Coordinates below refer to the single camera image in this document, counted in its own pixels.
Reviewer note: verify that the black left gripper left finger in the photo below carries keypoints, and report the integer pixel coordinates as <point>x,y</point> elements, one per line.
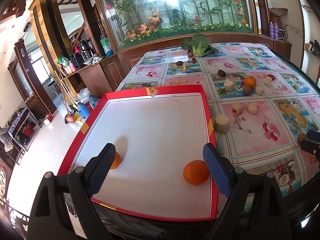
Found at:
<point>49,218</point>

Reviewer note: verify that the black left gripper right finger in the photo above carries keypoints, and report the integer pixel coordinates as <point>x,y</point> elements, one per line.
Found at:
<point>255,207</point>

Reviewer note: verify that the orange fruit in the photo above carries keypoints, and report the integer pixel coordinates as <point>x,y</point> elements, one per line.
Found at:
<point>250,81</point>
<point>196,172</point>

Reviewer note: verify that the large beige yam chunk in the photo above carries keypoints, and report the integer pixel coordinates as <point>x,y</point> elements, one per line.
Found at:
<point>222,123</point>

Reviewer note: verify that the small orange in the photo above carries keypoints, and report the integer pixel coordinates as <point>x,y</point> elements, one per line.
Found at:
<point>116,162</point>

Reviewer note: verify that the brown kiwi fruit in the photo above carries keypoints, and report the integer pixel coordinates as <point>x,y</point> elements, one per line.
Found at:
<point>247,90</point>

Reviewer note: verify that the colourful fruit print tablecloth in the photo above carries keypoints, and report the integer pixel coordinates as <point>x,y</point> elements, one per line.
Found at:
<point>265,127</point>

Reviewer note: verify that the blue thermos flask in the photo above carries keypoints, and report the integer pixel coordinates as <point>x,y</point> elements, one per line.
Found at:
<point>83,111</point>

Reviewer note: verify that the beige yam piece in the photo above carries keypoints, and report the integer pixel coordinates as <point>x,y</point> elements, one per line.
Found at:
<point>229,86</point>

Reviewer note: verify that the red tray with white base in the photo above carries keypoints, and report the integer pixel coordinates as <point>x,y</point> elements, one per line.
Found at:
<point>156,136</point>

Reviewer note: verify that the grey thermos flask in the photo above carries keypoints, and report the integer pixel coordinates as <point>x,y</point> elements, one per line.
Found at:
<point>93,101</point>

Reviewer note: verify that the dark red jujube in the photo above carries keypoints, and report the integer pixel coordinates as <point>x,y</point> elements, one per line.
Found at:
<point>221,73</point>

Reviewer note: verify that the green bok choy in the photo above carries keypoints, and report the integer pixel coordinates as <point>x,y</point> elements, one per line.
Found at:
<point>199,45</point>

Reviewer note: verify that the green water bottle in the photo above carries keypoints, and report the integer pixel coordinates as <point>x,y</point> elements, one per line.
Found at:
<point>106,45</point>

